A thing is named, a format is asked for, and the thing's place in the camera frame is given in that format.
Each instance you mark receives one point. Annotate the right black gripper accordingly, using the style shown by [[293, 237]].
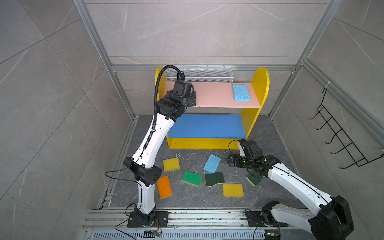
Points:
[[236, 163]]

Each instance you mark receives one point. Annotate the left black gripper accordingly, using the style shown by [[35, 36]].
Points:
[[190, 99]]

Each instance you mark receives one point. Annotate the light blue sponge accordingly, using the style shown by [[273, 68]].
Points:
[[241, 93], [212, 164]]

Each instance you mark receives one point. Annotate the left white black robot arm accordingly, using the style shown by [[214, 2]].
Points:
[[166, 111]]

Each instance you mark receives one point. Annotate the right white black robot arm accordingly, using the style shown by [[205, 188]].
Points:
[[325, 217]]

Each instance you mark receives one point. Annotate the yellow shelf with coloured boards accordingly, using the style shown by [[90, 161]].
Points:
[[209, 131]]

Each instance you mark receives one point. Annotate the right dark green wavy sponge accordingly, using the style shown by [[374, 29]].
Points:
[[254, 180]]

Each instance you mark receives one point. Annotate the dark green wavy sponge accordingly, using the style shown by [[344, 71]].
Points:
[[254, 180], [214, 179]]

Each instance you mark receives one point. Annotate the large yellow sponge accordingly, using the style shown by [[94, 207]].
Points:
[[233, 190]]

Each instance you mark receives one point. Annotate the bright green yellow sponge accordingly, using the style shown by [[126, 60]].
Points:
[[192, 178]]

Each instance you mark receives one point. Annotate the small yellow sponge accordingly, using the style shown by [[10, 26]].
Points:
[[171, 164]]

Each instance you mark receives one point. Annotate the orange yellow sponge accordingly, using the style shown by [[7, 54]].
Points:
[[164, 187]]

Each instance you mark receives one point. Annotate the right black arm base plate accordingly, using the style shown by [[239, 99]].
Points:
[[262, 219]]

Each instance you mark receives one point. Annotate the black wire hook rack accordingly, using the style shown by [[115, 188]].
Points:
[[347, 144]]

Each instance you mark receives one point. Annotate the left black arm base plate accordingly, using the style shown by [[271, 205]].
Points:
[[138, 219]]

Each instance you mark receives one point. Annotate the aluminium rail base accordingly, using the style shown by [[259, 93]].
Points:
[[183, 224]]

